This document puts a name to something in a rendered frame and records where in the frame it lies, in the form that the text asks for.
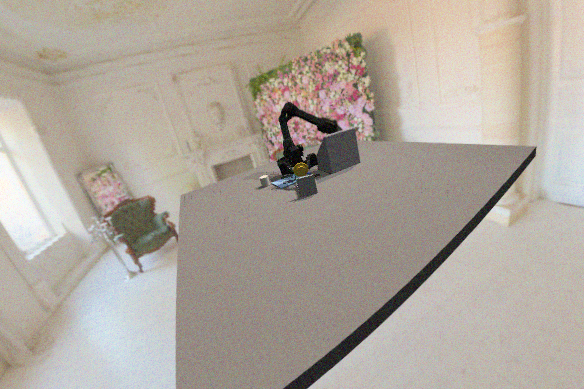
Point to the yellow plate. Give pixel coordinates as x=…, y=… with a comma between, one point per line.
x=300, y=169

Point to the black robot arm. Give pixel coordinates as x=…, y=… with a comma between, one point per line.
x=290, y=150

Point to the cream cylinder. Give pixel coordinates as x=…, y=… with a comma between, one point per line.
x=264, y=181

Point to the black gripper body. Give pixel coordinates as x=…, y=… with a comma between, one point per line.
x=297, y=160

